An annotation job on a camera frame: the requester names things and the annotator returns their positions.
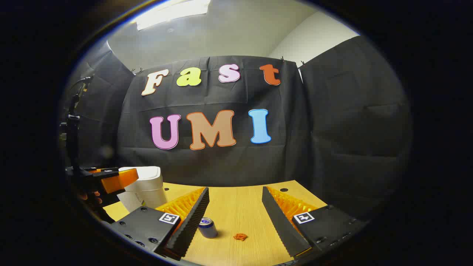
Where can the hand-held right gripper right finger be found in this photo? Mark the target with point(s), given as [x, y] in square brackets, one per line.
[281, 221]

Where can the orange paper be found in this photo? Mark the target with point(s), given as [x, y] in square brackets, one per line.
[240, 237]

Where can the ceiling light panel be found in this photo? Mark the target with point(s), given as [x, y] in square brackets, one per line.
[170, 13]

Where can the white desktop garbage bin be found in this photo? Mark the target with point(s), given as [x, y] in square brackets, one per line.
[147, 188]

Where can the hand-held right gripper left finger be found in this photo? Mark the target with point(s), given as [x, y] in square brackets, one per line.
[192, 221]

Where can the black backdrop cloth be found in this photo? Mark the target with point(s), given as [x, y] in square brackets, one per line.
[332, 147]

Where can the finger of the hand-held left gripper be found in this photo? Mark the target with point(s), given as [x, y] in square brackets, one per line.
[118, 179]

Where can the wooden desktop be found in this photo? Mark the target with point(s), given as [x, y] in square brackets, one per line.
[240, 207]

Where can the blue pop can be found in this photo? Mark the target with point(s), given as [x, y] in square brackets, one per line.
[208, 228]

